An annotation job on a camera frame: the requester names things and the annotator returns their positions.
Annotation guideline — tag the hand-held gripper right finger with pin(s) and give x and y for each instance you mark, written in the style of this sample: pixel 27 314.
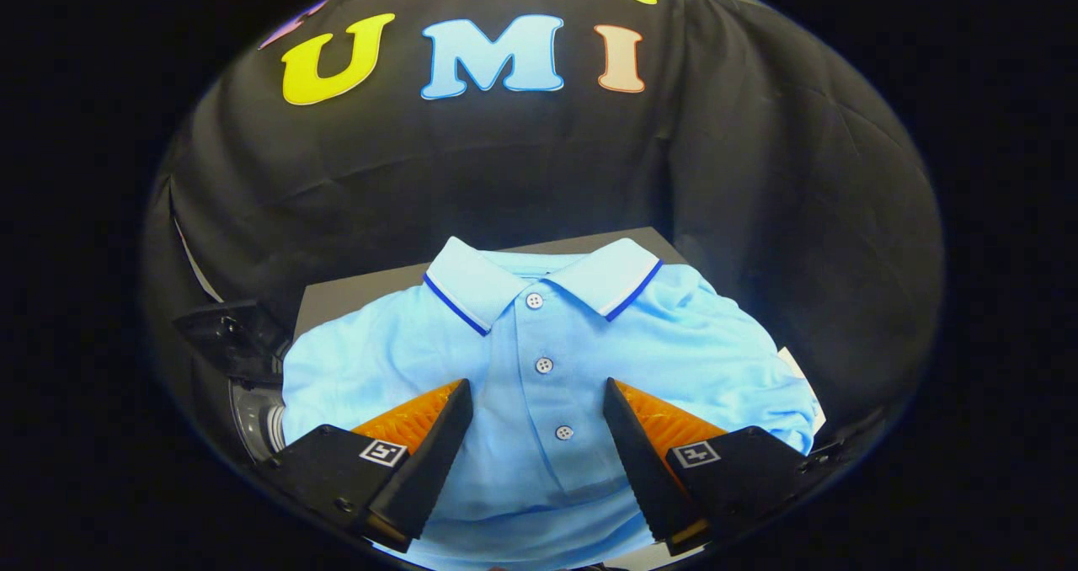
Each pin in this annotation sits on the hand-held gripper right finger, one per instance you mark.
pixel 642 461

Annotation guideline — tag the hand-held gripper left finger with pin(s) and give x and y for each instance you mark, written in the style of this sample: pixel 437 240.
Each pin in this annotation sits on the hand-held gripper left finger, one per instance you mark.
pixel 434 457

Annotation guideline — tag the light blue polo shirt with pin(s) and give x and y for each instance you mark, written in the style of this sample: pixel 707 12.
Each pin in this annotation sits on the light blue polo shirt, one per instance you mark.
pixel 539 335

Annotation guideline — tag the grey cabinet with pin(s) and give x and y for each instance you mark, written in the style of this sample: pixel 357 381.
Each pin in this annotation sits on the grey cabinet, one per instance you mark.
pixel 354 301

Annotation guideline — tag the black backdrop cloth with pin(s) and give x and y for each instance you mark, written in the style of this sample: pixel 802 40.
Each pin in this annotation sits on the black backdrop cloth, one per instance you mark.
pixel 505 167

